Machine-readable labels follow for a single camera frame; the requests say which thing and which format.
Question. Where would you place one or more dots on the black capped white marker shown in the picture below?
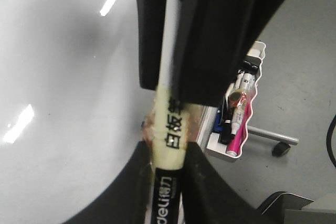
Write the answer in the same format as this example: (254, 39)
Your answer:
(243, 83)

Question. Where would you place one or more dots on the blue marker pen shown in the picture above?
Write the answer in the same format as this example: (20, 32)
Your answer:
(217, 126)

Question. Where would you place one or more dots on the pink marker pen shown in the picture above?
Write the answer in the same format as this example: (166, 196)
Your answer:
(238, 126)

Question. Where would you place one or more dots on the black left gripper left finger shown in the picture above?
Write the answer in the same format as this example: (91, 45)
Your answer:
(206, 197)

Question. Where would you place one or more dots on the grey box corner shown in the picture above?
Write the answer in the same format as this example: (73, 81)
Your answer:
(286, 207)

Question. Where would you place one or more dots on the whiteboard stand leg with caster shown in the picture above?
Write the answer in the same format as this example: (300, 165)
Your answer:
(284, 142)

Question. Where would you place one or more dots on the black white whiteboard marker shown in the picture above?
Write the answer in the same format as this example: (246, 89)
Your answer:
(169, 134)

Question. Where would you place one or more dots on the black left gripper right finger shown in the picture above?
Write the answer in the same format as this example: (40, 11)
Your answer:
(213, 37)

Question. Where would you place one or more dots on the white whiteboard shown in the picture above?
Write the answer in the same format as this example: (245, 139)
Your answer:
(71, 104)

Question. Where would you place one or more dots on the white marker holder tray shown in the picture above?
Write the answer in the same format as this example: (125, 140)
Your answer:
(209, 141)

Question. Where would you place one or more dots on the round taped magnet in tray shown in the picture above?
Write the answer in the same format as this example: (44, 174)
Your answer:
(237, 99)

